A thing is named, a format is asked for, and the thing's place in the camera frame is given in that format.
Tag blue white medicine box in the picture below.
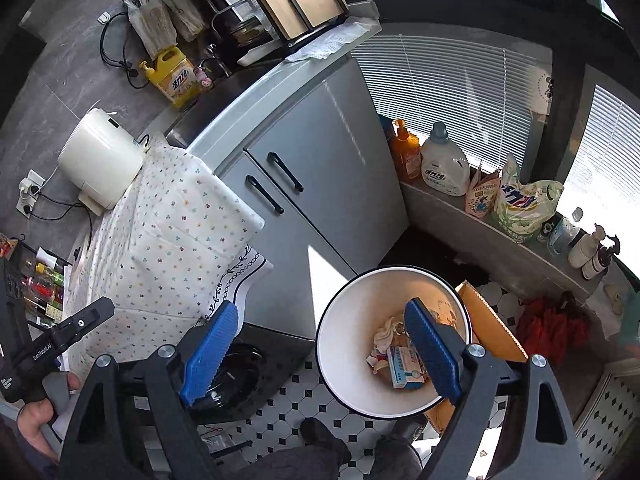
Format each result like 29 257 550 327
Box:
387 346 426 390

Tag wall power socket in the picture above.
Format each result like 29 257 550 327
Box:
16 169 47 218

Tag grey kitchen cabinet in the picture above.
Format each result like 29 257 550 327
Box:
189 55 408 339

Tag hanging grey dish cloths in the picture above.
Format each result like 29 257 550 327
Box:
124 0 207 60

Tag person's left hand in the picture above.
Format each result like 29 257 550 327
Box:
16 372 81 464

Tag white trash bin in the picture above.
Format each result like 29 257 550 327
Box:
316 266 472 420

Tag person's black shoe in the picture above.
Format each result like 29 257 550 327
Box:
298 417 352 465

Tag cardboard box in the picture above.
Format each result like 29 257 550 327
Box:
424 279 531 436

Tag brown paper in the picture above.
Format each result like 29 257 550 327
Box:
373 314 406 354

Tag black power cable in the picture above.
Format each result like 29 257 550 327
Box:
29 188 97 256

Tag white laundry detergent bottle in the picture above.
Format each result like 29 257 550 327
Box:
421 122 470 197

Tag white pump bottle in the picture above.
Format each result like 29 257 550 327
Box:
567 224 605 269

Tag black dish rack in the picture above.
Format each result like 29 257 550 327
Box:
216 0 349 53

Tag orange soap bottle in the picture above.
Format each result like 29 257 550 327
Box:
390 118 422 183

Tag white air fryer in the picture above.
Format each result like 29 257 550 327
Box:
58 108 145 216

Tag yellow detergent jug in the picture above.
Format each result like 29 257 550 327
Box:
139 46 201 108

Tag floral white tablecloth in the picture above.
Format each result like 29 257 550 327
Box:
64 143 272 378

